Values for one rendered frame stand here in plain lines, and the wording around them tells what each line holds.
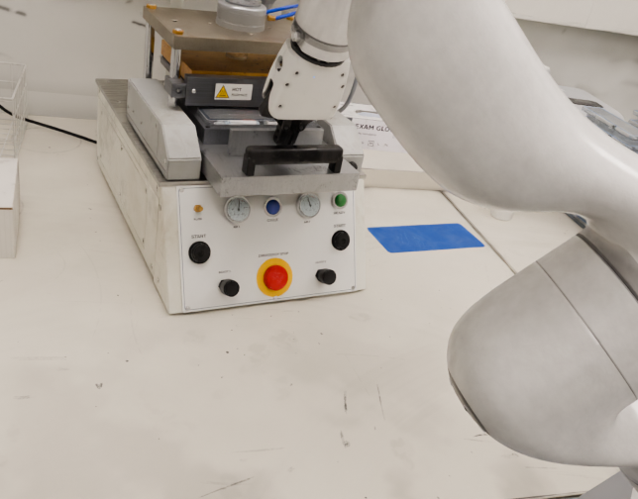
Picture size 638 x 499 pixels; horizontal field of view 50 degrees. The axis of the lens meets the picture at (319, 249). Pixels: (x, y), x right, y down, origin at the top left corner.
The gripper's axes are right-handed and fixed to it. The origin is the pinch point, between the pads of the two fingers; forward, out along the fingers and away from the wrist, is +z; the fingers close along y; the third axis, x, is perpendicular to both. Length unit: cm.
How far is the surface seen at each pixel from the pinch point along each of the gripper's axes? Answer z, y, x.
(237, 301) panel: 21.5, -6.4, -13.4
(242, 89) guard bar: 1.4, -2.6, 12.0
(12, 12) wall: 31, -29, 73
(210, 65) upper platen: 1.1, -6.4, 17.2
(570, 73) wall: 20, 111, 47
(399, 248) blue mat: 26.8, 31.7, -2.5
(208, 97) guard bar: 2.8, -7.9, 11.6
